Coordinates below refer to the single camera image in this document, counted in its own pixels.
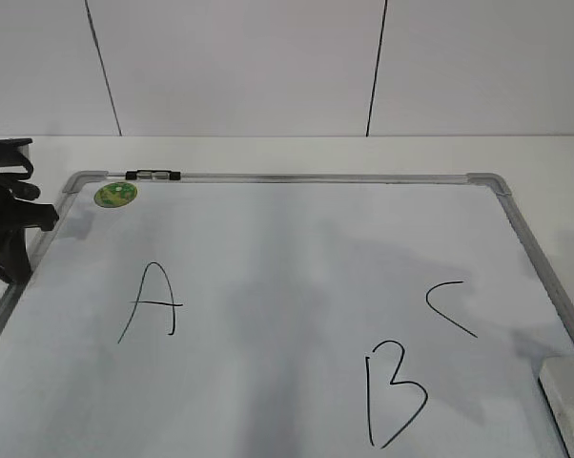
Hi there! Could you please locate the black and silver hanging clip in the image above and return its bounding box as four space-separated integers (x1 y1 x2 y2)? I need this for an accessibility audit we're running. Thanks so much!
125 170 181 181

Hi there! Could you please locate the white board with grey frame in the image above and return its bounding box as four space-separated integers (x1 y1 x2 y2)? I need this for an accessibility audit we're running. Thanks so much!
0 174 574 457

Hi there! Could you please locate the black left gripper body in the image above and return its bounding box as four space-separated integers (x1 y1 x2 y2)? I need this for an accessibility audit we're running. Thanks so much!
0 137 59 284

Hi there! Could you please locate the white board eraser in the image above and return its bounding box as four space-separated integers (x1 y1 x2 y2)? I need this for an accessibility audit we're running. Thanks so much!
539 356 574 457

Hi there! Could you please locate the round green magnet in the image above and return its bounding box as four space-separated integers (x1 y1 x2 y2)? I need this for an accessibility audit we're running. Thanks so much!
93 182 137 209

